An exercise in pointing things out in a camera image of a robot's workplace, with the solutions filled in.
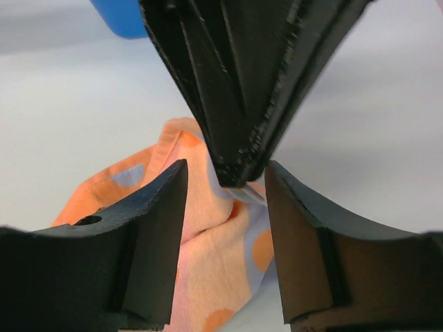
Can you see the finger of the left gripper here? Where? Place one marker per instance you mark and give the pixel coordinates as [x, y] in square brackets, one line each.
[315, 30]

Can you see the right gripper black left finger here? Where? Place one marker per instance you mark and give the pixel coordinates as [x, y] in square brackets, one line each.
[112, 270]

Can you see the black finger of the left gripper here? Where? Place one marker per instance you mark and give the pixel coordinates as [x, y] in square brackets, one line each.
[224, 56]

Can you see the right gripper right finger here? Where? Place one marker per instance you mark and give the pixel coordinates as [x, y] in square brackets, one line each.
[338, 271]

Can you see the orange polka dot towel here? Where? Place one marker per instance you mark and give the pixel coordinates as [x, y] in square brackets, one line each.
[226, 245]

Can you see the blue plastic bin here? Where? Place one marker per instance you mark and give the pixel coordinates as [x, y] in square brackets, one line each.
[122, 17]

